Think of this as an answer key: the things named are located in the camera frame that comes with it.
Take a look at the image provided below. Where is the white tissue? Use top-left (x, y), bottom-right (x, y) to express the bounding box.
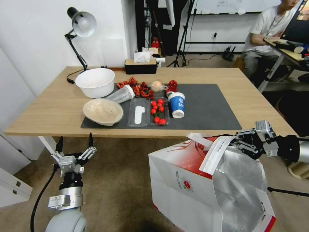
top-left (133, 51), bottom-right (151, 63)

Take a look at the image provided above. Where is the white whiteboard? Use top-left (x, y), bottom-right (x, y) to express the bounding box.
top-left (191, 0), bottom-right (285, 15)

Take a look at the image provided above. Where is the clear plastic cup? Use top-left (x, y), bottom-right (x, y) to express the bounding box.
top-left (105, 84), bottom-right (136, 104)

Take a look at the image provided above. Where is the clear oval food container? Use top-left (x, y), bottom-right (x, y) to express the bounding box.
top-left (82, 98), bottom-right (124, 126)

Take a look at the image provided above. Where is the tilted work desk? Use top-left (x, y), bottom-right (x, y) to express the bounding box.
top-left (257, 36), bottom-right (309, 93)

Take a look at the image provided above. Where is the small white device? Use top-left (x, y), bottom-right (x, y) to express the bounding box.
top-left (154, 57), bottom-right (166, 69)

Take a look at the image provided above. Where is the dark grey table mat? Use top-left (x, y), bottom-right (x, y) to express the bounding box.
top-left (80, 83), bottom-right (242, 130)

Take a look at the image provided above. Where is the red crayfish shell pile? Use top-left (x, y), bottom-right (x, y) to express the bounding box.
top-left (134, 82), bottom-right (155, 99)
top-left (117, 77), bottom-right (138, 89)

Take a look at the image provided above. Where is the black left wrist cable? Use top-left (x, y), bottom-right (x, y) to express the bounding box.
top-left (30, 167), bottom-right (60, 232)

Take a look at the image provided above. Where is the black lamp cord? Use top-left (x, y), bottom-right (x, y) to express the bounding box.
top-left (66, 69), bottom-right (85, 84)

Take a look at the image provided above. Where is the clear plastic lid tray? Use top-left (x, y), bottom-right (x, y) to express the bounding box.
top-left (127, 98), bottom-right (151, 128)

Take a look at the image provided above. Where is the white red food delivery bag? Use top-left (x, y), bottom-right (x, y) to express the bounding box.
top-left (148, 132), bottom-right (276, 232)

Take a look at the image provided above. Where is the clear bag with bun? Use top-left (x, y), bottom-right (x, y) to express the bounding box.
top-left (149, 80), bottom-right (168, 93)

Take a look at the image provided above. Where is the black desk lamp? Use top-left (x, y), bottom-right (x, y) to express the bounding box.
top-left (64, 6), bottom-right (108, 73)

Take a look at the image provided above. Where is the clear tomato tray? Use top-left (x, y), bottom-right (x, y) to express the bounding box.
top-left (149, 97), bottom-right (169, 127)

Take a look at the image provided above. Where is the black router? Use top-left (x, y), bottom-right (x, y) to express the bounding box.
top-left (223, 46), bottom-right (236, 61)

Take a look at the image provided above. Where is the blue white paper cup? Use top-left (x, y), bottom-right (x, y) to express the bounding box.
top-left (166, 91), bottom-right (186, 119)

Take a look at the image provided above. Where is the wooden table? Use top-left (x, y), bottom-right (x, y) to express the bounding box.
top-left (4, 66), bottom-right (299, 167)

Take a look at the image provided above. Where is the white plastic bowl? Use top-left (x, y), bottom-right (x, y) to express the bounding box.
top-left (75, 68), bottom-right (116, 99)

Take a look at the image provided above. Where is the pale wooden base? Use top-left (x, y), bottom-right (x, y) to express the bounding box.
top-left (286, 161), bottom-right (309, 179)

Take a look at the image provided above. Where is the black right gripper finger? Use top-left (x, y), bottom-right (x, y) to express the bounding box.
top-left (233, 129), bottom-right (258, 142)
top-left (231, 141), bottom-right (262, 160)

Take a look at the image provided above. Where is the black tripod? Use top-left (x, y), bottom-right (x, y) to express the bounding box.
top-left (166, 0), bottom-right (196, 68)

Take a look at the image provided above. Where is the pale cardboard box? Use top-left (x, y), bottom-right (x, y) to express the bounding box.
top-left (142, 47), bottom-right (160, 58)

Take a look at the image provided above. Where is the white cabinet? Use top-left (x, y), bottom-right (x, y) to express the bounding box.
top-left (0, 48), bottom-right (46, 208)

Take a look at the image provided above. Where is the black tripod leg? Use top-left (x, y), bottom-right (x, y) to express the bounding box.
top-left (267, 186), bottom-right (309, 198)

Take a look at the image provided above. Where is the black chair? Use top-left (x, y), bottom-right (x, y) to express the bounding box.
top-left (262, 89), bottom-right (309, 137)

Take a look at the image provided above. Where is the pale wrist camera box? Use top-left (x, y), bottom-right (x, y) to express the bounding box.
top-left (255, 120), bottom-right (276, 156)
top-left (58, 155), bottom-right (78, 171)

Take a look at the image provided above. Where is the person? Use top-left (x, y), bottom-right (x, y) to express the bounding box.
top-left (241, 0), bottom-right (303, 85)

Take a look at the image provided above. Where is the black tissue box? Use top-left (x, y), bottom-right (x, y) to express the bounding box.
top-left (124, 59), bottom-right (157, 75)

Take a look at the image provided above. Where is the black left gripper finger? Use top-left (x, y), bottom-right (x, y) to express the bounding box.
top-left (50, 136), bottom-right (64, 166)
top-left (77, 132), bottom-right (98, 162)

